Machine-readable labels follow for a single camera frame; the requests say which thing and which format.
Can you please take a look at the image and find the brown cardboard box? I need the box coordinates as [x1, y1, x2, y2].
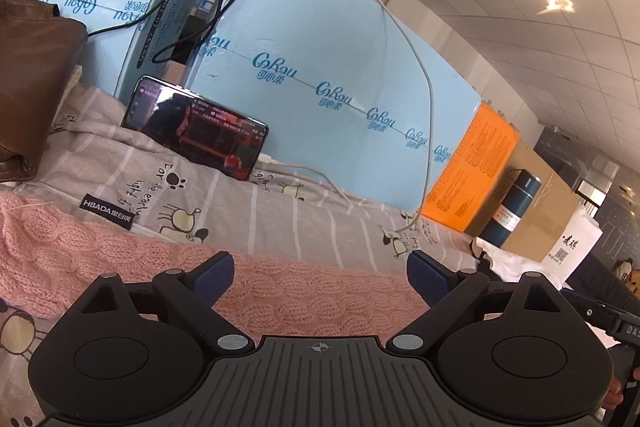
[465, 140, 578, 262]

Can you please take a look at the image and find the brown leather jacket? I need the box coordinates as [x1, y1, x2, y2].
[0, 0, 88, 182]

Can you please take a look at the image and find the person's right hand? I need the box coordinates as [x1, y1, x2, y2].
[601, 376, 625, 411]

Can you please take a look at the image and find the white charging cable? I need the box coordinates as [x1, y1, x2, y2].
[257, 0, 435, 234]

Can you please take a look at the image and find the orange printed sheet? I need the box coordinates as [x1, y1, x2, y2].
[422, 102, 520, 232]

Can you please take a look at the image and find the white garment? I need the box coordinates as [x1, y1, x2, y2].
[471, 237, 565, 289]

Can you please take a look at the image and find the grey striped cartoon bedsheet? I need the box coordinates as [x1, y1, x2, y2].
[1, 84, 473, 426]

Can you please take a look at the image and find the dark blue thermos bottle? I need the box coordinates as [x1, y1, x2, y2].
[480, 169, 541, 247]

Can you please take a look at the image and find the pink knitted sweater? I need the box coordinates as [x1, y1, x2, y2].
[1, 193, 427, 340]

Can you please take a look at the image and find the large blue tissue box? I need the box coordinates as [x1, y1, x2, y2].
[186, 0, 480, 210]

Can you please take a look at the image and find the black smartphone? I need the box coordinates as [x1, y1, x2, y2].
[122, 76, 269, 181]

